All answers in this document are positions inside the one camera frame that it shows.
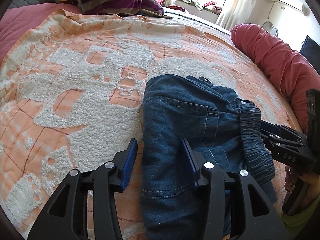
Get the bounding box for black screen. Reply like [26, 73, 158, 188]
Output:
[299, 35, 320, 68]

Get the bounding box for orange and white blanket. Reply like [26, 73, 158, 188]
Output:
[0, 9, 302, 240]

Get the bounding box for red rolled quilt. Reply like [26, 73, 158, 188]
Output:
[230, 23, 320, 133]

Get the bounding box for grey striped cloth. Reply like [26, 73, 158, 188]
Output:
[192, 0, 205, 12]

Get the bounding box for person's right hand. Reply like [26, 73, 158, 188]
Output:
[284, 166, 320, 206]

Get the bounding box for cream curtain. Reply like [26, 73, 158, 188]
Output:
[215, 0, 266, 31]

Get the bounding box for white air conditioner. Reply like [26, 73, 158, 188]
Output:
[276, 0, 310, 16]

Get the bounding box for person's right forearm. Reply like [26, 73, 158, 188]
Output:
[282, 197, 320, 232]

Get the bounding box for pink bed quilt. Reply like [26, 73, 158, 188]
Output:
[0, 3, 83, 63]

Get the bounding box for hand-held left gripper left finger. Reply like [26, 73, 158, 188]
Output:
[27, 138, 138, 240]

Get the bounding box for dark denim pants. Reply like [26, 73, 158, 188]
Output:
[139, 74, 277, 240]

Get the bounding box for white metal rail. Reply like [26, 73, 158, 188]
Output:
[262, 21, 280, 37]

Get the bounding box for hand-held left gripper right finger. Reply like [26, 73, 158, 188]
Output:
[180, 138, 292, 240]

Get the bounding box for beige bed sheet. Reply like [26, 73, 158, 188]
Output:
[162, 6, 232, 33]

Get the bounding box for red cloth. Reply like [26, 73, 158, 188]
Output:
[203, 1, 223, 13]

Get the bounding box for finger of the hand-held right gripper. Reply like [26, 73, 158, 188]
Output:
[260, 121, 307, 142]
[261, 131, 311, 154]

